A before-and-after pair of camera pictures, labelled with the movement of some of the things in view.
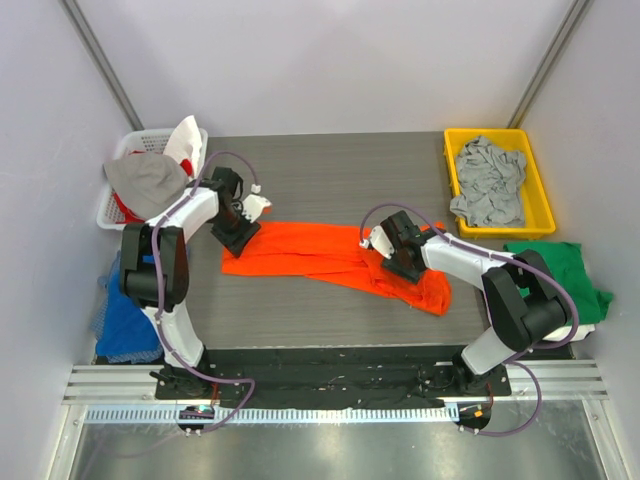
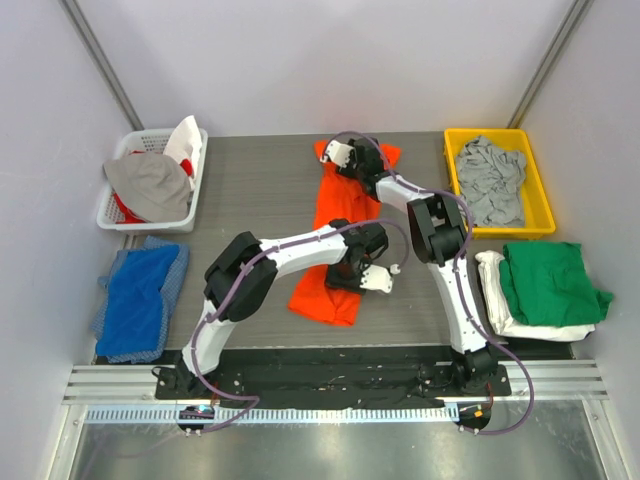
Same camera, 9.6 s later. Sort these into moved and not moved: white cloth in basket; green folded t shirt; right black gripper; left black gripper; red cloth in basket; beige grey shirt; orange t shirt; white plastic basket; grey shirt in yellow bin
Moved: left black gripper; right black gripper; orange t shirt
Not moved: grey shirt in yellow bin; green folded t shirt; beige grey shirt; white plastic basket; red cloth in basket; white cloth in basket
